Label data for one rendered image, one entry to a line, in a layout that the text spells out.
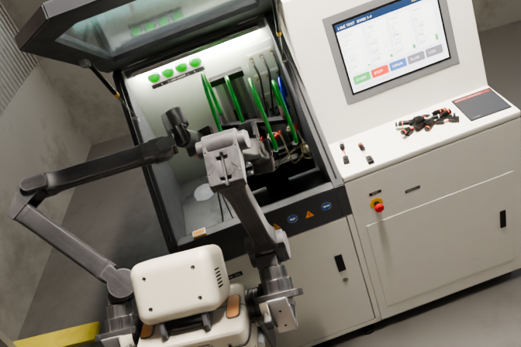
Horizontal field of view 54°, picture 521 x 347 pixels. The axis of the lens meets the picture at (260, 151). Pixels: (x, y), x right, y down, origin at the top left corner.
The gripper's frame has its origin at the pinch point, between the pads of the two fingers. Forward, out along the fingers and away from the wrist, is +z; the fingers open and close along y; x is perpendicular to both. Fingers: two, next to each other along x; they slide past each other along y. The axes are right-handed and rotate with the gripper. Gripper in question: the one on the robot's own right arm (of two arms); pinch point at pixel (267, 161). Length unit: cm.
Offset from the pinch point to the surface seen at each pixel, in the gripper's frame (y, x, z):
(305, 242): -29.0, -1.4, 37.0
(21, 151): 70, 206, 143
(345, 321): -68, -6, 79
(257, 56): 50, 3, 32
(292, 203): -13.9, -2.0, 21.3
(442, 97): 18, -66, 45
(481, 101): 12, -79, 42
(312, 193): -11.5, -9.5, 23.5
